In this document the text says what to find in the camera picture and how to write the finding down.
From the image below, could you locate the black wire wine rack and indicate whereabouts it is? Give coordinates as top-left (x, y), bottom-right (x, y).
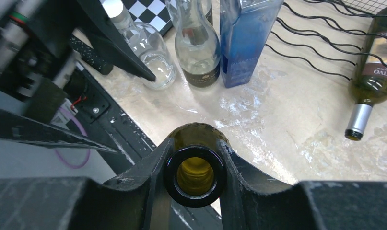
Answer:
top-left (257, 0), bottom-right (370, 86)

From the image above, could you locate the clear wine bottle dark label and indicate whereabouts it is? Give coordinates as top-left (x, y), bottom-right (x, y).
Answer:
top-left (175, 0), bottom-right (221, 88)

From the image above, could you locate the blue square glass bottle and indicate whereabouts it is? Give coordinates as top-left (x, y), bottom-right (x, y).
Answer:
top-left (220, 0), bottom-right (283, 88)

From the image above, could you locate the black table front rail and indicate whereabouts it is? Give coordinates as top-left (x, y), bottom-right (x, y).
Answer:
top-left (74, 63), bottom-right (222, 230)

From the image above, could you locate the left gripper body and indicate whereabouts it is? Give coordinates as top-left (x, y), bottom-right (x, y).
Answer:
top-left (0, 0), bottom-right (81, 123)

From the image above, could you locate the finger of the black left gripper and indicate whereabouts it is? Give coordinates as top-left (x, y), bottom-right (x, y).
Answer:
top-left (75, 0), bottom-right (156, 81)
top-left (0, 138), bottom-right (174, 230)

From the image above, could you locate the black white checkerboard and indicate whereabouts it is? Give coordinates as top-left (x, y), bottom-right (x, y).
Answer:
top-left (122, 0), bottom-right (173, 37)

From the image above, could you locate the black speckled microphone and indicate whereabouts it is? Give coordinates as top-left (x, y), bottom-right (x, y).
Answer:
top-left (70, 35), bottom-right (113, 75)

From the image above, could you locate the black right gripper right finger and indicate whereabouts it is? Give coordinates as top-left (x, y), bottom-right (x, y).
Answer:
top-left (217, 140), bottom-right (387, 230)

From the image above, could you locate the clear bottle silver cap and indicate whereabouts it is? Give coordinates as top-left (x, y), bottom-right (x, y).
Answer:
top-left (165, 0), bottom-right (213, 29)

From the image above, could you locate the purple cable loop under table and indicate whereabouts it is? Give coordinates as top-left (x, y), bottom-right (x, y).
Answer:
top-left (53, 106), bottom-right (92, 170)

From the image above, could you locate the green wine bottle silver neck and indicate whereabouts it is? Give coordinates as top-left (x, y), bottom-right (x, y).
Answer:
top-left (344, 8), bottom-right (387, 141)

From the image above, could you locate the clear round bottle white cap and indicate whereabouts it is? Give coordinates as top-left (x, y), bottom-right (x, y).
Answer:
top-left (102, 0), bottom-right (177, 90)

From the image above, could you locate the dark wine bottle white label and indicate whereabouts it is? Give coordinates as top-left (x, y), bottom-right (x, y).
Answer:
top-left (164, 122), bottom-right (229, 208)

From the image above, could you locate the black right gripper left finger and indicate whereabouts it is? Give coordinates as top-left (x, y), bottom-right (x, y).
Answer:
top-left (0, 109), bottom-right (119, 154)

